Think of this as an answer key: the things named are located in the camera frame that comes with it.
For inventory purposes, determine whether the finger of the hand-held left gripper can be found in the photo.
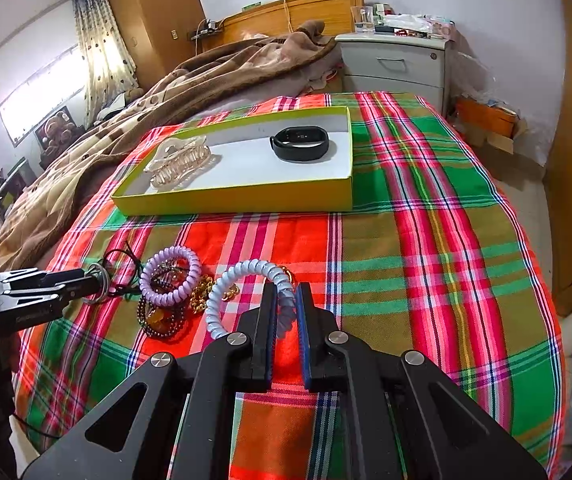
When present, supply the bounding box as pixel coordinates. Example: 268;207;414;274
0;267;111;292
0;284;105;314

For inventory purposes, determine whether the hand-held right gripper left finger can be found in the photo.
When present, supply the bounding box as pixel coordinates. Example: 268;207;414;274
20;281;279;480

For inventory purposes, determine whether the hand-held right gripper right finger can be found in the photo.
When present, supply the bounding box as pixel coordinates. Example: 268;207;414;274
294;281;550;480

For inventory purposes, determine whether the grey loop bracelet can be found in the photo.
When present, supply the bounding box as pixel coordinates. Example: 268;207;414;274
84;262;115;307

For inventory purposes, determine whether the black cord necklace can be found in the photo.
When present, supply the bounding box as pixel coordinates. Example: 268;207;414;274
100;240;149;304

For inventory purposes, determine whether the light blue spiral hair tie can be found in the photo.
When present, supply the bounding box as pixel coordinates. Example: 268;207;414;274
204;258;297;342

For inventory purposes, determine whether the gold chain bracelet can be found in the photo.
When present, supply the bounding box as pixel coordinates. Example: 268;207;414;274
188;265;295;314

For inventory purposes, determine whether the lilac spiral hair tie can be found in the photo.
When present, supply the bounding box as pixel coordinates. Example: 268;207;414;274
139;247;202;307

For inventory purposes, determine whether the dark beaded bracelet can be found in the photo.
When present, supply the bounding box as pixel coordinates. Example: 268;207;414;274
138;290;203;344

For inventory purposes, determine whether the yellow-green shallow cardboard box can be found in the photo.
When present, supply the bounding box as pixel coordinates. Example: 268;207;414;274
112;106;355;216

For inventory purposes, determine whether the red green plaid cloth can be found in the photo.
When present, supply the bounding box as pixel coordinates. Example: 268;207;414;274
12;91;568;480

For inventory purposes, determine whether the brown teddy bear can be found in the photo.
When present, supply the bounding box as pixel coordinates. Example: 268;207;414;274
34;106;84;154

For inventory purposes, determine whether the translucent cream hair claw clip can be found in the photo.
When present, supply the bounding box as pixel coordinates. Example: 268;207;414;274
144;134;223;192

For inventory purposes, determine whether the window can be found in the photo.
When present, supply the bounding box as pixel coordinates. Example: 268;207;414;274
0;42;87;149

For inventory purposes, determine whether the brown paw print blanket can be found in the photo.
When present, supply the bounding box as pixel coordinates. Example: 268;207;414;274
0;20;339;275

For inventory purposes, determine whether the spotted curtain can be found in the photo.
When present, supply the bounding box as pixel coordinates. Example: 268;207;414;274
72;0;139;127

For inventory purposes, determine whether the floral bed sheet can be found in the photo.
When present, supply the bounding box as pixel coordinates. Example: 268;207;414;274
302;52;343;95

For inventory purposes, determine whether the wooden wardrobe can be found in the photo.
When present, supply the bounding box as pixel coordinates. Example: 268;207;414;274
104;0;207;87

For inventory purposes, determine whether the power strip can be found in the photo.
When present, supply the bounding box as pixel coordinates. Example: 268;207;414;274
188;19;225;41

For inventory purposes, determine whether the orange cardboard box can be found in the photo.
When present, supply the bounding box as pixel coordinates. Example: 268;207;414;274
453;97;518;154

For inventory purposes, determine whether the grey nightstand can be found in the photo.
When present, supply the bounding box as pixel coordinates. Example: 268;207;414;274
334;30;455;112

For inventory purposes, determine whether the wooden headboard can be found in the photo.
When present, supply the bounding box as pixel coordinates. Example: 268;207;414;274
200;0;365;54

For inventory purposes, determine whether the clear glass cup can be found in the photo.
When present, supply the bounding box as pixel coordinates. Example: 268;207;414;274
350;5;377;34

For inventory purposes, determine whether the clutter of small packets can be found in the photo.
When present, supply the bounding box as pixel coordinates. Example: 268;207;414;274
375;2;458;41

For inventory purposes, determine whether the black hair band with ring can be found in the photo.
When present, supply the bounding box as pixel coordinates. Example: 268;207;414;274
269;126;338;162

